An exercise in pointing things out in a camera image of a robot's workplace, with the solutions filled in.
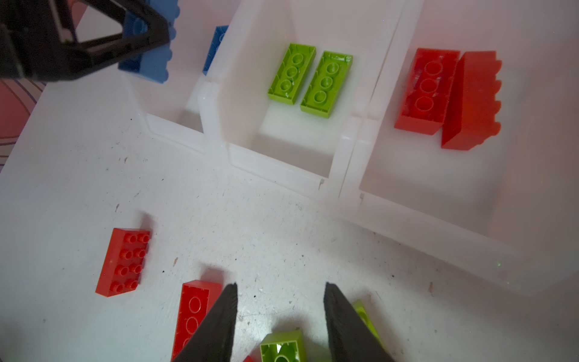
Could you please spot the left white bin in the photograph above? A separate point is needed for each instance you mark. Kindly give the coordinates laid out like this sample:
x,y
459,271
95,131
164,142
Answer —
x,y
171,109

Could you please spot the white bin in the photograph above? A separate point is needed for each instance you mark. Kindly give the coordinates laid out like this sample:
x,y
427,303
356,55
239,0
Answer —
x,y
279,142
171,109
507,209

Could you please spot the right white bin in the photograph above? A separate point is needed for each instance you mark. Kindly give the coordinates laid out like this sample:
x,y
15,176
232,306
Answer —
x,y
507,209

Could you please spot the green lego pile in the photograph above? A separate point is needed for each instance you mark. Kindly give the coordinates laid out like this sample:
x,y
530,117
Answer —
x,y
283,347
326,84

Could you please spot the green lego top pile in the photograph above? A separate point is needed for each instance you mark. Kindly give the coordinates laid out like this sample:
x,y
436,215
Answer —
x,y
326,84

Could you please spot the middle white bin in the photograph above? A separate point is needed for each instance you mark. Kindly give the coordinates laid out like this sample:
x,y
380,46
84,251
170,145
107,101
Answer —
x,y
279,142

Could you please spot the blue lego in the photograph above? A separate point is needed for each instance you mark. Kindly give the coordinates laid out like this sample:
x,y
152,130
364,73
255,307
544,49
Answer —
x,y
151,65
217,39

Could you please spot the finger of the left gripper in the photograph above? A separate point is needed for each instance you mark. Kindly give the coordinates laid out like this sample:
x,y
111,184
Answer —
x,y
39,41

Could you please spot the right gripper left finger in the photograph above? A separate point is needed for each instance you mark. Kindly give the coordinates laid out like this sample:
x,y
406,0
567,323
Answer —
x,y
214,339

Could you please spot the green lego long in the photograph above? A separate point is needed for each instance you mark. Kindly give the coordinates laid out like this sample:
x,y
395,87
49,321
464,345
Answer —
x,y
362,313

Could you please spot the green lego small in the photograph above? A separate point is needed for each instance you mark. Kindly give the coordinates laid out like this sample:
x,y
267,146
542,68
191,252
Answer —
x,y
292,73

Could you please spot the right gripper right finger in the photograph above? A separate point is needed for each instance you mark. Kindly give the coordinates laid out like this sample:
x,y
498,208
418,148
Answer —
x,y
348,337

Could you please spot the red lego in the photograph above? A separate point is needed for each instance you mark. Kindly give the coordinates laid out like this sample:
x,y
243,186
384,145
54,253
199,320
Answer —
x,y
428,89
196,299
124,262
470,117

